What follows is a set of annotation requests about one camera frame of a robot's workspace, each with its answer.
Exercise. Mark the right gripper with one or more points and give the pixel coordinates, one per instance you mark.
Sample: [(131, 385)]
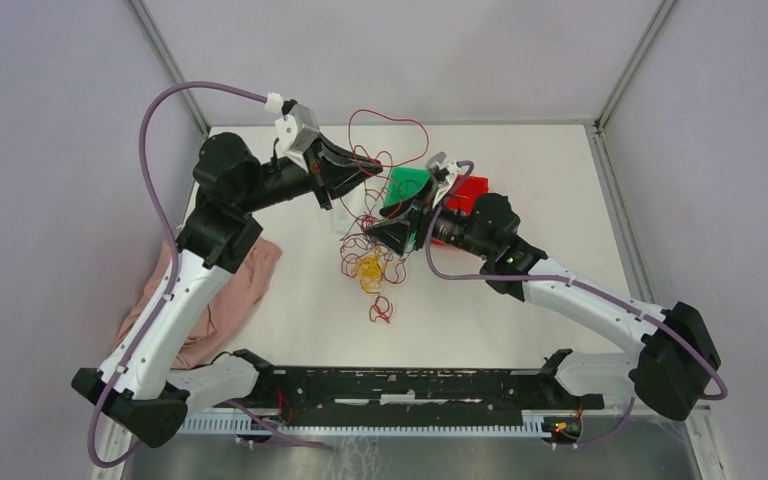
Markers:
[(423, 206)]

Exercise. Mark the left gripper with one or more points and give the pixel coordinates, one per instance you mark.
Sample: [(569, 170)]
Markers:
[(335, 169)]

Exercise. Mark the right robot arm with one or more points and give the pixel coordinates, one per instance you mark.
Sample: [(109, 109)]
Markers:
[(666, 357)]

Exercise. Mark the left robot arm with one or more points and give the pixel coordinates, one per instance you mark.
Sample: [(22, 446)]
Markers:
[(136, 386)]

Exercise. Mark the green plastic tray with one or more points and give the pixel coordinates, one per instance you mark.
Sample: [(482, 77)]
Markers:
[(404, 182)]

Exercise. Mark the clear plastic tray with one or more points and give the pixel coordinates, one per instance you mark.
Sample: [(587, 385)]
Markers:
[(347, 211)]

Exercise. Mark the red plastic tray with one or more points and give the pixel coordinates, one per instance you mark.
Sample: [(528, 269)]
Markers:
[(473, 189)]

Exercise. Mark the pink cloth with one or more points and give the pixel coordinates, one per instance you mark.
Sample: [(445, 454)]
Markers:
[(230, 308)]

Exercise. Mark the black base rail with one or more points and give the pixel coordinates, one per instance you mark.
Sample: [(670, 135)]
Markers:
[(400, 397)]

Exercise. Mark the white cable duct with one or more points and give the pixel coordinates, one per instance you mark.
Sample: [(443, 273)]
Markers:
[(237, 423)]

